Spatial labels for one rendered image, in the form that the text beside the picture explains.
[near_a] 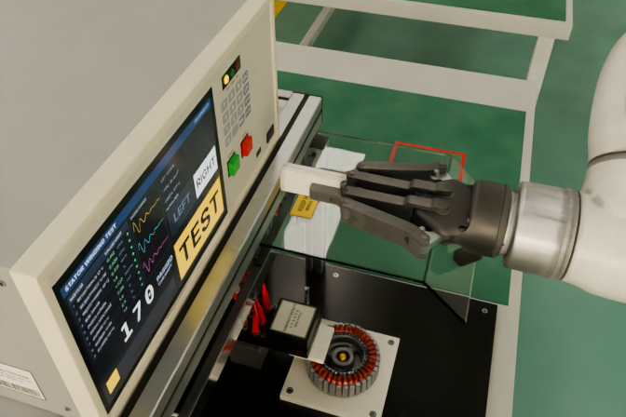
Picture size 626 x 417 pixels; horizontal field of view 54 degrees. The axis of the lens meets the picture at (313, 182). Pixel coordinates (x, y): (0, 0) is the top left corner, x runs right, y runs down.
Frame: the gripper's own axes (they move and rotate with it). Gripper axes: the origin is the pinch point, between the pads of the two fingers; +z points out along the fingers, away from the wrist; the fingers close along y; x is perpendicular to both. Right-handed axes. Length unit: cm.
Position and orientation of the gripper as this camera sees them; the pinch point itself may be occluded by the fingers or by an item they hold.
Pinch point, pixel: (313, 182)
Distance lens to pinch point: 66.5
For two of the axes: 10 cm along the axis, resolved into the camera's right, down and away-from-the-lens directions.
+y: 3.0, -6.3, 7.2
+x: 0.0, -7.5, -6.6
